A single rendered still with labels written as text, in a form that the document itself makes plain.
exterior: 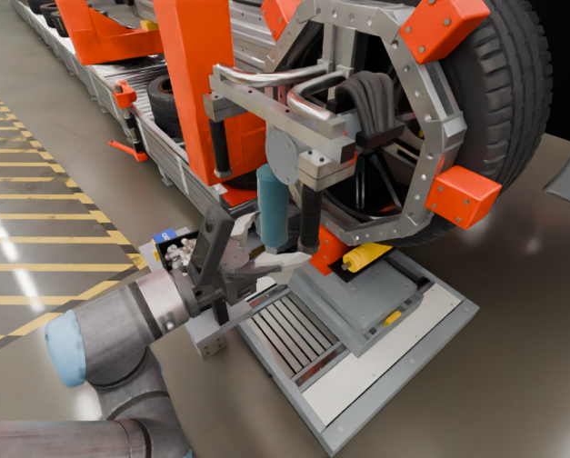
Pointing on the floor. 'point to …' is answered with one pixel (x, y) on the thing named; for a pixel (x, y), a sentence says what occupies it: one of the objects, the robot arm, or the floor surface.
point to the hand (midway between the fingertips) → (285, 229)
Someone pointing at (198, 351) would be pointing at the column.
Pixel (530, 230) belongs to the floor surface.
